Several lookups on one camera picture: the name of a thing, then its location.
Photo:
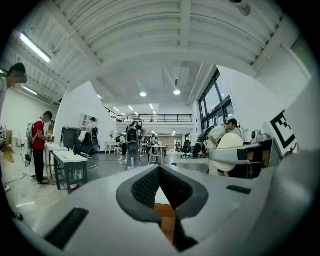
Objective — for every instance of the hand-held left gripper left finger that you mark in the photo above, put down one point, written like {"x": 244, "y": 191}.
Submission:
{"x": 105, "y": 215}

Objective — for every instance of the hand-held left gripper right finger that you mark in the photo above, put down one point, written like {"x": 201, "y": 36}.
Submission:
{"x": 225, "y": 212}

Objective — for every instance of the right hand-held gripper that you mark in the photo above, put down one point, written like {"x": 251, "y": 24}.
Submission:
{"x": 283, "y": 130}

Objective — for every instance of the pale green rounded block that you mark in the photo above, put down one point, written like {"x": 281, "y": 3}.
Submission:
{"x": 231, "y": 140}

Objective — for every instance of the black framed window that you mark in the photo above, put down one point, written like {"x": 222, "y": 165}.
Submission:
{"x": 212, "y": 100}

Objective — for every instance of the light grey high table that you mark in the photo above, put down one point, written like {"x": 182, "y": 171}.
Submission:
{"x": 157, "y": 147}

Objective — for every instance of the small white table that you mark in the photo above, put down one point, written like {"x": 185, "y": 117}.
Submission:
{"x": 111, "y": 143}

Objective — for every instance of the black balcony railing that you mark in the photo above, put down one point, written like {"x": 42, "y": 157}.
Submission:
{"x": 160, "y": 115}

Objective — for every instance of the round ceiling light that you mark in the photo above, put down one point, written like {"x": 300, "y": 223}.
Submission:
{"x": 143, "y": 94}
{"x": 177, "y": 92}

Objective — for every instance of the black computer monitor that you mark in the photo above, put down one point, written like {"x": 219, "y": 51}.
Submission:
{"x": 70, "y": 137}

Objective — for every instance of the white arched cabinet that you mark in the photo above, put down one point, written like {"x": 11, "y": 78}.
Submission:
{"x": 84, "y": 120}

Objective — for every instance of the long ceiling tube light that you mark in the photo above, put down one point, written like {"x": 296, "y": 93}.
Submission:
{"x": 30, "y": 90}
{"x": 35, "y": 47}

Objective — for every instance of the round ceiling fixture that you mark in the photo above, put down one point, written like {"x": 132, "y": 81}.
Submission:
{"x": 245, "y": 9}

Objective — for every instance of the white-topped grey frame table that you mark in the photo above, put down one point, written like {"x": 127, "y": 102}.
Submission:
{"x": 67, "y": 157}

